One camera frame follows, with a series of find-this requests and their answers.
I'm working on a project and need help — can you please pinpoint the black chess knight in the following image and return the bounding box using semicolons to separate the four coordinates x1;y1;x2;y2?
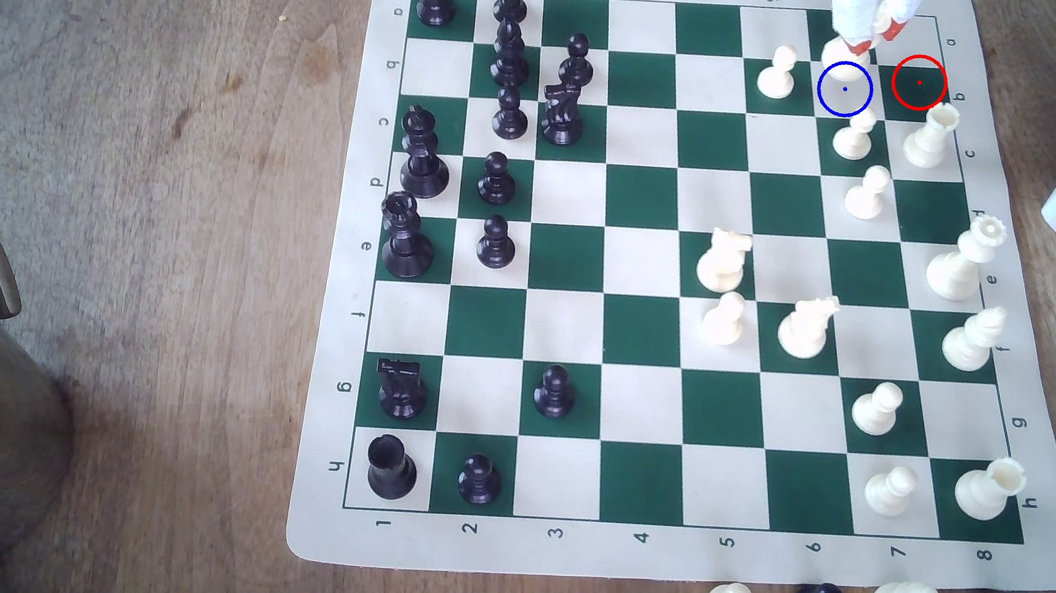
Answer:
536;80;590;150
371;356;433;424

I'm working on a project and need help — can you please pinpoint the black chess king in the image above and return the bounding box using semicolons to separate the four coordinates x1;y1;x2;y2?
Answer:
392;103;460;204

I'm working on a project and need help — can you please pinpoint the white chess knight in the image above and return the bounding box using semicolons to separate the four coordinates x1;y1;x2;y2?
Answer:
773;289;843;365
693;224;757;299

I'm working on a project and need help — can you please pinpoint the green and cream chess mat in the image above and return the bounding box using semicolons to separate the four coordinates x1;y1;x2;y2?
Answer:
282;0;1056;593

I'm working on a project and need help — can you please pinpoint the white chess rook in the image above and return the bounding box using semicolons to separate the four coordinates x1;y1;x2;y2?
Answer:
950;451;1030;528
900;98;964;175

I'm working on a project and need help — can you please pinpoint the black chess queen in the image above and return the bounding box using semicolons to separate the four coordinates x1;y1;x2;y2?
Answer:
371;189;443;285

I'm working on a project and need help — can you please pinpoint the white chess queen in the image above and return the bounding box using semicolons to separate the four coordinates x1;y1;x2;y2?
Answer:
922;208;1012;307

